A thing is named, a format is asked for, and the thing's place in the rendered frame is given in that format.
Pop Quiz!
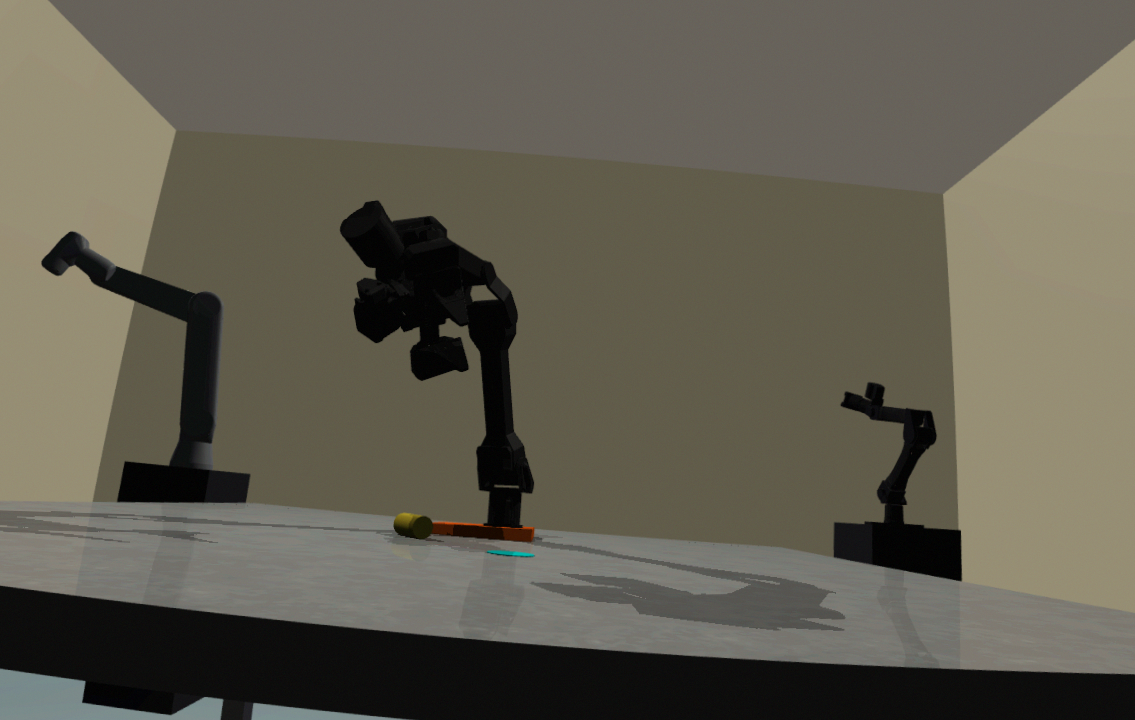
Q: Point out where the yellow tall cylinder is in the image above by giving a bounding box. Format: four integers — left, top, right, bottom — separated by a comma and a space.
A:
393, 513, 432, 539

